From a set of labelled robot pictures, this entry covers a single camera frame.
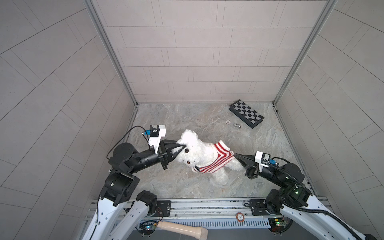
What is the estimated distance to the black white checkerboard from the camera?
1.04 metres

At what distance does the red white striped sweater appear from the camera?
1.85 ft

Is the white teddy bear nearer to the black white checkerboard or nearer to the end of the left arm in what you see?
the end of the left arm

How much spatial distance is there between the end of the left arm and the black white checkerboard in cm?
67
